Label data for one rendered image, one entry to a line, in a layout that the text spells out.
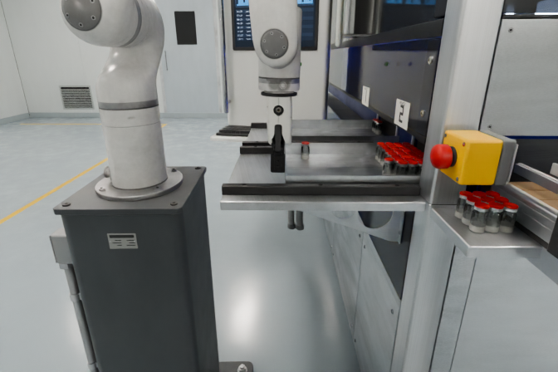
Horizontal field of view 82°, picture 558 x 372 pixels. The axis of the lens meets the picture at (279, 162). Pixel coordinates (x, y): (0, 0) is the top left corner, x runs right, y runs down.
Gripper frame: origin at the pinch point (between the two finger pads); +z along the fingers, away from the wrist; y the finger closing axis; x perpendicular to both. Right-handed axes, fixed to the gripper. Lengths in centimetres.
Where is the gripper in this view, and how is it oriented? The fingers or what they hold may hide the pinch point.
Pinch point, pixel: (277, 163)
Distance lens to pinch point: 70.8
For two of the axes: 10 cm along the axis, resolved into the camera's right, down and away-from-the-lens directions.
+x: -10.0, -0.2, 0.1
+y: 0.1, -3.2, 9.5
